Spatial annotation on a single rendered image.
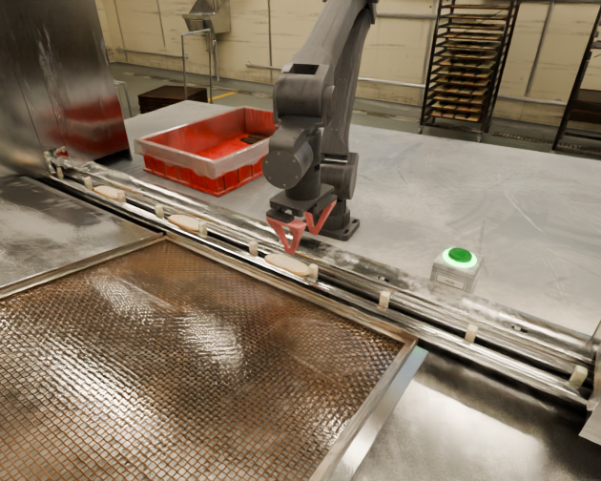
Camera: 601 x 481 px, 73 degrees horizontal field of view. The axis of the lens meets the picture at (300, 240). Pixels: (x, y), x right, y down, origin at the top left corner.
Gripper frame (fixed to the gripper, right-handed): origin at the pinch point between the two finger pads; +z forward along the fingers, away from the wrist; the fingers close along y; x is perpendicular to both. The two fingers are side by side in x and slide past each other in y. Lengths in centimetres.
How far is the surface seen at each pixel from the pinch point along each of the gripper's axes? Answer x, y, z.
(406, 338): -23.5, -9.4, 2.5
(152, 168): 65, 17, 8
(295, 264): 1.4, -0.4, 5.9
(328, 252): -1.8, 6.4, 5.7
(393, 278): -15.4, 5.8, 5.6
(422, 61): 132, 439, 43
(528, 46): 28, 440, 20
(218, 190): 38.7, 18.1, 8.3
